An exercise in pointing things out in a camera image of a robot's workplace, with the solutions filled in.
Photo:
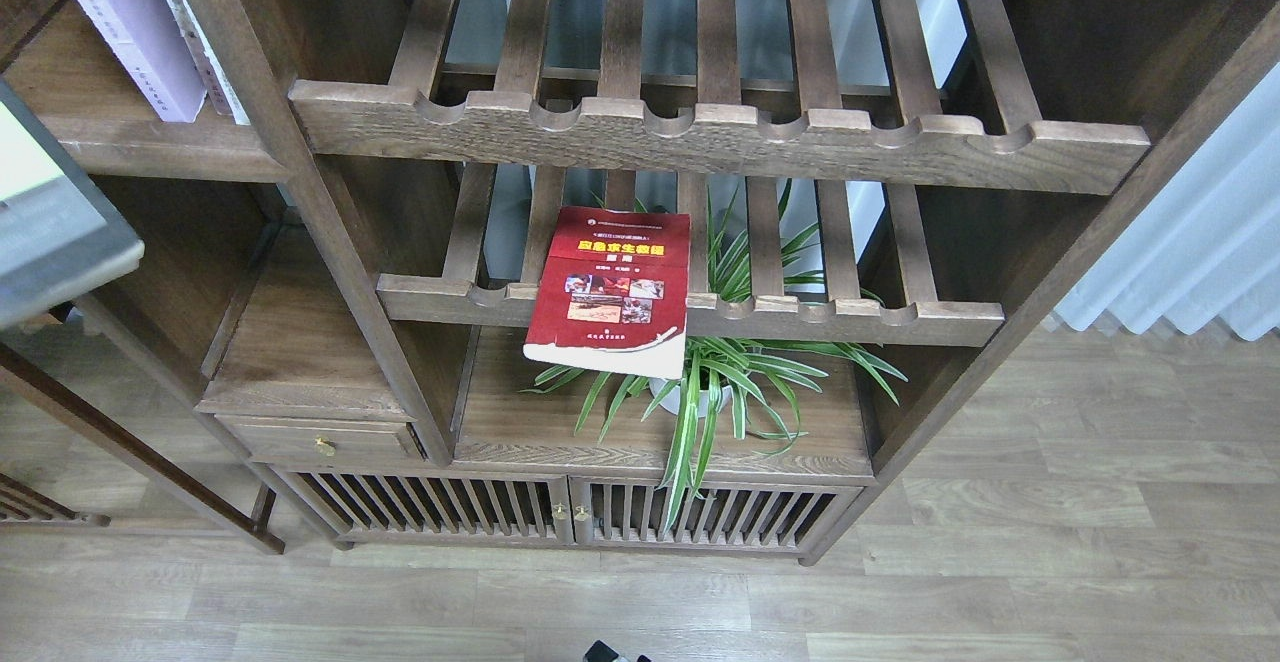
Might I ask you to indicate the brass drawer knob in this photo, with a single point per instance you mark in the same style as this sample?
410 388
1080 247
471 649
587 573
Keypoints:
325 447

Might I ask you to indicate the dark wooden bookshelf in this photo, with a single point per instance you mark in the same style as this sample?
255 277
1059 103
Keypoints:
360 262

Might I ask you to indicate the yellow and black book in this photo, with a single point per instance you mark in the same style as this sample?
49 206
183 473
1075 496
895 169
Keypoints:
60 236

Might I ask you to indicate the green spider plant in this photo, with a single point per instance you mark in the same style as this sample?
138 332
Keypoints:
723 371

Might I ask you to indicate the red cover book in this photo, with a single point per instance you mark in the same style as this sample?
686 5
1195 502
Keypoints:
612 296

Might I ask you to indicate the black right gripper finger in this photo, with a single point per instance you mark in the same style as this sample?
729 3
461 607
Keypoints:
602 652

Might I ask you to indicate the white and purple book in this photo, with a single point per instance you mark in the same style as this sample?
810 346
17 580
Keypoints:
147 40

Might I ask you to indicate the white curtain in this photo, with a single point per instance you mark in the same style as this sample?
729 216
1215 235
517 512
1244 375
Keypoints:
1207 248

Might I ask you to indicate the wooden furniture at left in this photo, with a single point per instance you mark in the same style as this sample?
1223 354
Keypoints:
211 515

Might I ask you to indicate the white book upright on shelf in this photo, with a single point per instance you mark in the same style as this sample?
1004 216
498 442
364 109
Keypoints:
220 92

